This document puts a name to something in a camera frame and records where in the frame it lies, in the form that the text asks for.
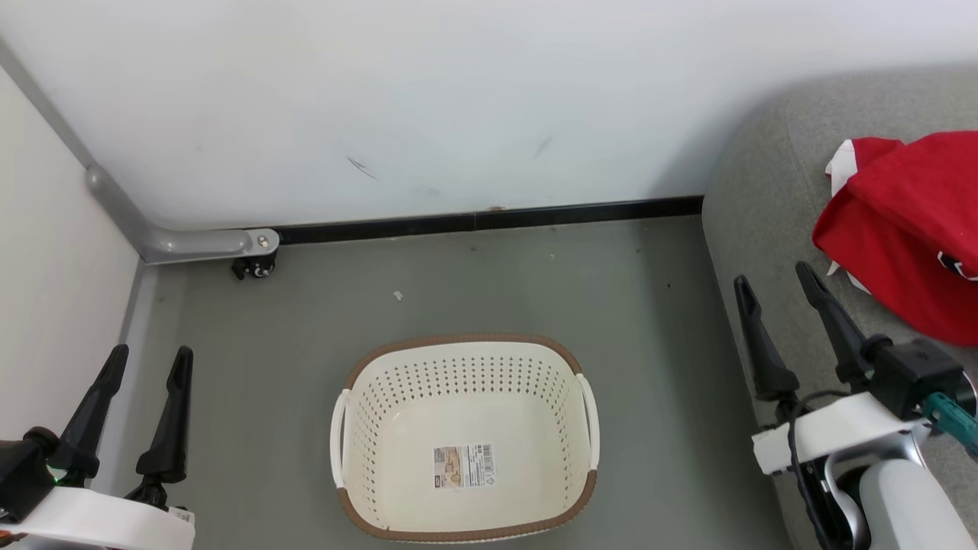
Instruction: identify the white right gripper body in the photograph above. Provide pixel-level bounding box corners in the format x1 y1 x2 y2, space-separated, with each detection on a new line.
751 390 931 477

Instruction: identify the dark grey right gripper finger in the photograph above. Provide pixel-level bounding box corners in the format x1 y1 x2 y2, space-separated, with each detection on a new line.
733 274 802 403
794 260 873 384

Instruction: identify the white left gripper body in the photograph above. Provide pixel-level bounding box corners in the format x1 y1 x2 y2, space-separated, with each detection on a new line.
0 484 196 550

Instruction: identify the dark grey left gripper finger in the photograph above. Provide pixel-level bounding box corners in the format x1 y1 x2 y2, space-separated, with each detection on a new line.
135 345 195 506
47 343 130 487

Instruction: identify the red jersey with lettering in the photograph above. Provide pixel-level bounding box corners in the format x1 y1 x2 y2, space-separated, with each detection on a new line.
811 131 978 349

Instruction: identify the grey fabric sofa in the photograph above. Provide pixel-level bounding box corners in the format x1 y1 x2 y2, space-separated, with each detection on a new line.
701 65 978 550

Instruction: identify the black caster wheel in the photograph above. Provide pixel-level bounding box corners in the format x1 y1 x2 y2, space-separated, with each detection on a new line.
231 254 278 281

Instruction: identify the cream perforated laundry basket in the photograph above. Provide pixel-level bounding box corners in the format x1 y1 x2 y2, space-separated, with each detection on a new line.
329 332 601 544

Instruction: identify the printed label sticker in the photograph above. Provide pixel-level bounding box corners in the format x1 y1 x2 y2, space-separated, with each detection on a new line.
432 442 498 490

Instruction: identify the black baseboard strip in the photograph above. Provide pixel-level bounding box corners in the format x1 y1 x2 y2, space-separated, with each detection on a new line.
274 195 704 246

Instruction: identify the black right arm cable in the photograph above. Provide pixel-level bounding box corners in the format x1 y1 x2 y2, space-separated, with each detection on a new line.
786 389 849 550

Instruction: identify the teal cable connector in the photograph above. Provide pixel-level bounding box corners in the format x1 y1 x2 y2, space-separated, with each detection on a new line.
920 391 978 464

